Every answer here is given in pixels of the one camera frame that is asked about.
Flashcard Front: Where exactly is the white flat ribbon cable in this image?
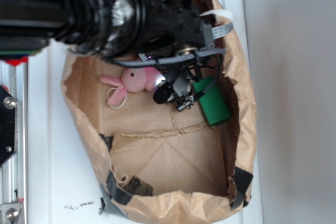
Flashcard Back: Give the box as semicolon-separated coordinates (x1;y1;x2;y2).
201;9;235;38

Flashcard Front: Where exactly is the black mounting bracket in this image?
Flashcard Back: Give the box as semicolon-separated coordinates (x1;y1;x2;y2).
1;86;17;167

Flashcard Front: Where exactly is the pink plush bunny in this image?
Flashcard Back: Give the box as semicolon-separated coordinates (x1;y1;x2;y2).
99;67;165;110

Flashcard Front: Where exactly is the green rectangular block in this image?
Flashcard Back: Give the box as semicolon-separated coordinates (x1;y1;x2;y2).
193;76;231;126

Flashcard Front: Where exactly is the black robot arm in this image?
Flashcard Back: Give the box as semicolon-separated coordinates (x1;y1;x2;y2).
1;0;214;110

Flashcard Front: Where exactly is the brown paper bag tray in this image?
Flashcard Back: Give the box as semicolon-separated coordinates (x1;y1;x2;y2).
61;0;259;224

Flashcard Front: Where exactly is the silver corner bracket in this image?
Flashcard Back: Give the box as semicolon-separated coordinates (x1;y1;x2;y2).
0;202;24;224

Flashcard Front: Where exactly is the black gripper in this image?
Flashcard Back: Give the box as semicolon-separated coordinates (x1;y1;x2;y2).
136;0;214;112

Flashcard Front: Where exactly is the aluminium frame rail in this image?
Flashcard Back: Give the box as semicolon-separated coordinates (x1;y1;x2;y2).
1;61;27;223

